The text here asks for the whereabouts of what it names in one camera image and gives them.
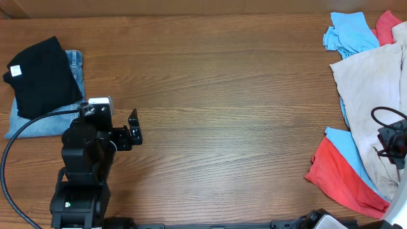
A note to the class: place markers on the black folded garment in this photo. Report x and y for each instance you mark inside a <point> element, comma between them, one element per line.
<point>42,79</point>

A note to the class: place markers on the light blue t-shirt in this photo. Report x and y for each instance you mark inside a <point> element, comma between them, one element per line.
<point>349,35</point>

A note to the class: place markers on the red t-shirt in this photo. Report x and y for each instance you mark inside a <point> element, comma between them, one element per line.
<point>330,170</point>

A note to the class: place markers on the beige cotton shorts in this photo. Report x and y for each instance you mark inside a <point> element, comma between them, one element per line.
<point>367,80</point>

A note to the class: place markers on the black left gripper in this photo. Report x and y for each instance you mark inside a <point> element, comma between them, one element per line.
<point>125,142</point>

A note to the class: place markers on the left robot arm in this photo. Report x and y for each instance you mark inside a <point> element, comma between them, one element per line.
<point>89,145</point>

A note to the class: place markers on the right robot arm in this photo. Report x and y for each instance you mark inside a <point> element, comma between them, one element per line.
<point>393,139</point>

